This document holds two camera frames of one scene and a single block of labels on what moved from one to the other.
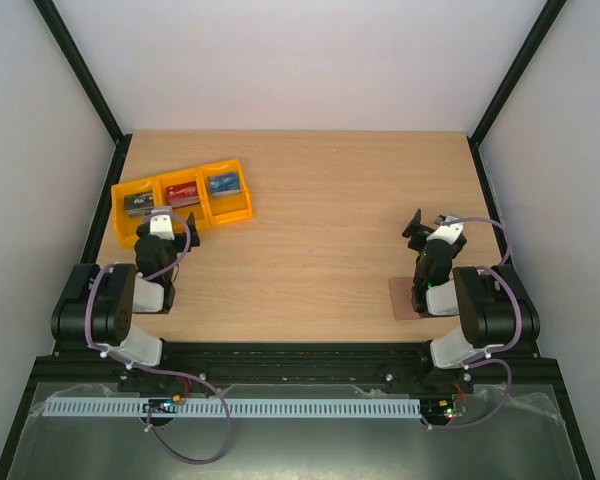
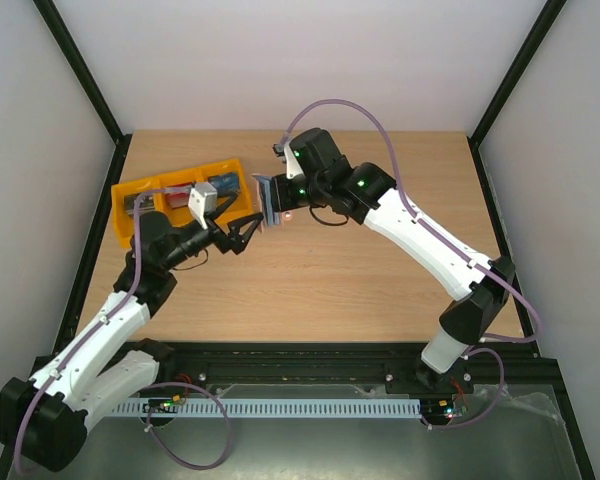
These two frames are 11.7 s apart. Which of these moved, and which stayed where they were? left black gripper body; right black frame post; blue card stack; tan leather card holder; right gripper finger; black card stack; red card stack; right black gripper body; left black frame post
Moved: right gripper finger; left black gripper body; tan leather card holder; right black gripper body
Stayed: red card stack; black card stack; right black frame post; blue card stack; left black frame post
